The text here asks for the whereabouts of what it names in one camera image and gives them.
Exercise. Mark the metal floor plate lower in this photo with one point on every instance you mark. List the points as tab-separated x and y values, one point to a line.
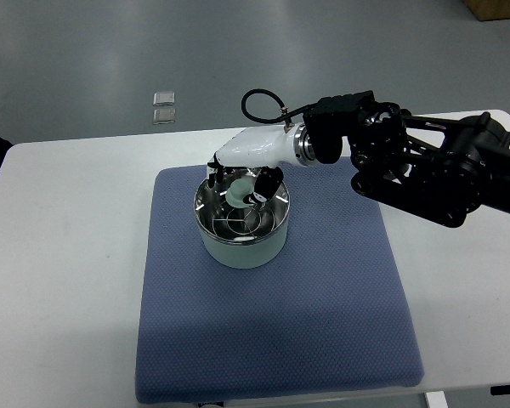
164	116

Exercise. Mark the wire steamer rack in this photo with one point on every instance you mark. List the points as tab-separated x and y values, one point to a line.
229	222

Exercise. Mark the cardboard box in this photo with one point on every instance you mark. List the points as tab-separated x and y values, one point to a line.
488	10

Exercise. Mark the metal floor plate upper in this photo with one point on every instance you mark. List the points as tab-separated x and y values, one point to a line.
162	98

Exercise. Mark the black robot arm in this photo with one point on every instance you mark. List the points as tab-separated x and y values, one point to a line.
434	168

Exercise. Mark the glass lid with green knob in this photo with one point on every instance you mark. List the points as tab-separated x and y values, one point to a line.
230	193

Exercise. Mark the blue textured mat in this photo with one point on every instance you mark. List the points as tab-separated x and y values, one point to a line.
327	314

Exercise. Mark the mint green pot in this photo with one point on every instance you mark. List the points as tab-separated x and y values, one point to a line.
245	257

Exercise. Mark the white table leg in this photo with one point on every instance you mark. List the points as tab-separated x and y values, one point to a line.
436	400

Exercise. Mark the white robotic hand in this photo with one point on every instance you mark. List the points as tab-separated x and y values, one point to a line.
262	150

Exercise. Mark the metal floor plate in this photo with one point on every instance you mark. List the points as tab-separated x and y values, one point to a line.
162	98
164	116

